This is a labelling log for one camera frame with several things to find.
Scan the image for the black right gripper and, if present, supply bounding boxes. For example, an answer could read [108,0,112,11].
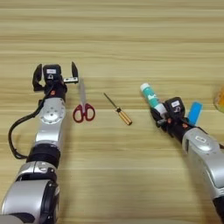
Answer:
[150,107,197,144]

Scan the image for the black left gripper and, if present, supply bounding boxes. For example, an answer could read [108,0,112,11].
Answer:
[31,61,80,102]

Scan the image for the teal white glue stick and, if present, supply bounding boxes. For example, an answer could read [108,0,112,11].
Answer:
[139,82,168,116]

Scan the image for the amber handled screwdriver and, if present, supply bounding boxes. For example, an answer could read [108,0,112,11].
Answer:
[103,92,133,127]

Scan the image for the orange juice bottle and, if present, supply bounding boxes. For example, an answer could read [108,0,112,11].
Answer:
[213,86,224,115]

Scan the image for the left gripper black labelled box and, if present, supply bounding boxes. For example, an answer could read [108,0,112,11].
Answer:
[42,64,62,82]

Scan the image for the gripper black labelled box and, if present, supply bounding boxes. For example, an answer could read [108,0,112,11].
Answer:
[164,96,186,119]
[42,64,62,82]

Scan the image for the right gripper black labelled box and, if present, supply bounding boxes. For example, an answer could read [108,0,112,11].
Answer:
[164,96,186,119]

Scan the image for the blue eraser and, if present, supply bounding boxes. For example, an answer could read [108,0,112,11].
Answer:
[186,101,204,127]

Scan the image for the red handled scissors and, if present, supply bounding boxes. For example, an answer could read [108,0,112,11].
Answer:
[72,78,96,124]

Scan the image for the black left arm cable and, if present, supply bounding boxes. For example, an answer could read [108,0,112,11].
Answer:
[7,87,53,160]

